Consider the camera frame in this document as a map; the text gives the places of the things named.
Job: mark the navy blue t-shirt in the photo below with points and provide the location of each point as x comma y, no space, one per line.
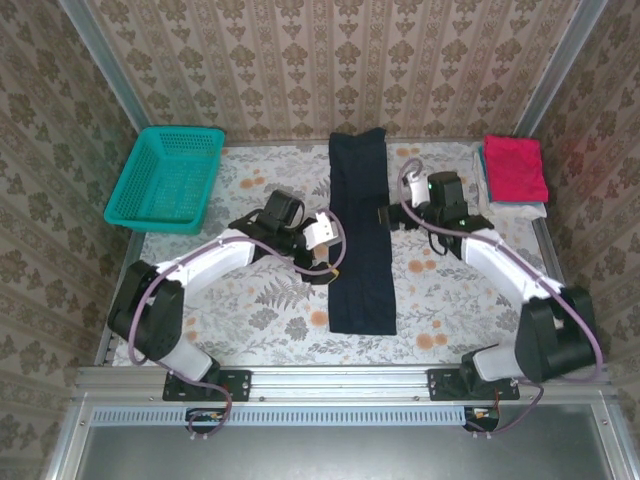
360,280

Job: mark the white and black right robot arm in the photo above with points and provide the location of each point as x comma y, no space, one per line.
500,265

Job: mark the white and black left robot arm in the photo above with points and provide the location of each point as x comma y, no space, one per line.
215,260

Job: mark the floral tablecloth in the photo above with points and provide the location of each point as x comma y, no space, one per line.
280,310

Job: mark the folded white t-shirt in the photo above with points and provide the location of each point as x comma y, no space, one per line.
515,210

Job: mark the folded red t-shirt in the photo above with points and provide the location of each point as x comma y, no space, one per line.
515,167

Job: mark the teal plastic basket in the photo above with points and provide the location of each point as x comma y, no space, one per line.
162,175

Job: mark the grey metal panel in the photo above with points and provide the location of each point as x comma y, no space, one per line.
325,455

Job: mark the thin aluminium back rail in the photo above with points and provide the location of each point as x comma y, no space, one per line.
280,142

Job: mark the long aluminium base rail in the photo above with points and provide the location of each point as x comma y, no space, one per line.
340,382

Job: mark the aluminium side rail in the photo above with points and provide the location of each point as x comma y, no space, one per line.
550,250
107,345

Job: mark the aluminium frame post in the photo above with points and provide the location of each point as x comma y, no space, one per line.
107,65
560,65

